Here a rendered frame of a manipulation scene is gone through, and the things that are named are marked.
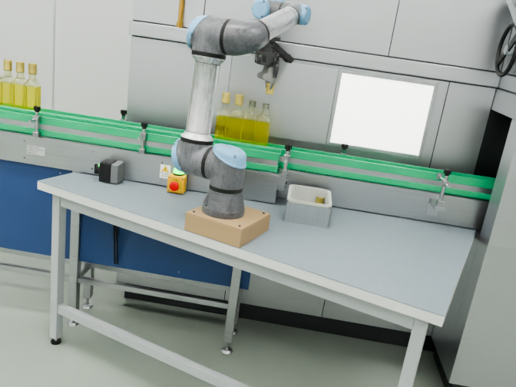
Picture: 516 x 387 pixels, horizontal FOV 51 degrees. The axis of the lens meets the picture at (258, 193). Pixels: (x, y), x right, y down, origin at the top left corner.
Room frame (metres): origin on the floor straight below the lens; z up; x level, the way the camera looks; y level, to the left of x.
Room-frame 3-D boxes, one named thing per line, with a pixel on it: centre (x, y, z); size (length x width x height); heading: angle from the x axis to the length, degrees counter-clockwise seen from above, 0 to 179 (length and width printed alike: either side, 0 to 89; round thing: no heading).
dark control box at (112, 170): (2.14, 0.62, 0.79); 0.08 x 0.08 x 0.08; 86
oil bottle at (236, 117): (2.31, 0.14, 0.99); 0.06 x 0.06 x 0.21; 86
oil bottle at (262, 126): (2.30, 0.02, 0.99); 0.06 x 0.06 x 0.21; 86
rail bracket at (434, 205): (2.13, -0.74, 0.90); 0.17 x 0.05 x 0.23; 176
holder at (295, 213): (2.09, -0.21, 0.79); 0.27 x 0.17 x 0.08; 176
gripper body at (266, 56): (2.30, 0.04, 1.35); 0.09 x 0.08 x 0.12; 114
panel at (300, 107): (2.42, -0.25, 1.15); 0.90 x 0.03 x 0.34; 86
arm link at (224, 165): (1.79, 0.12, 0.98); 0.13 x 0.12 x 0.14; 66
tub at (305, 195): (2.06, -0.21, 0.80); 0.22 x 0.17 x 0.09; 176
